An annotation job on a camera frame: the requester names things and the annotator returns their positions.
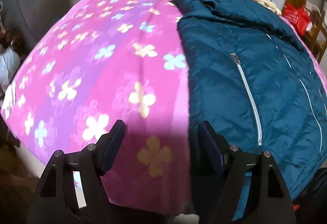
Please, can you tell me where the clutter pile beside bed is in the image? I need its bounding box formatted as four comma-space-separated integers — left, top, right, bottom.
0, 1, 26, 102

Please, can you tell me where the red plastic bag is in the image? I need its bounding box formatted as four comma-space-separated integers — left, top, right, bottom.
282, 4, 311, 36

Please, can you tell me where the teal puffer jacket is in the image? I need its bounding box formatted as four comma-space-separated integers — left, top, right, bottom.
171, 0, 326, 216

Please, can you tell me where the wooden shelf unit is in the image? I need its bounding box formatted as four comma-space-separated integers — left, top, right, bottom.
303, 1, 326, 63

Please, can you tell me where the pink floral bed cover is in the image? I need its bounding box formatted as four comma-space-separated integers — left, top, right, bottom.
0, 0, 327, 215

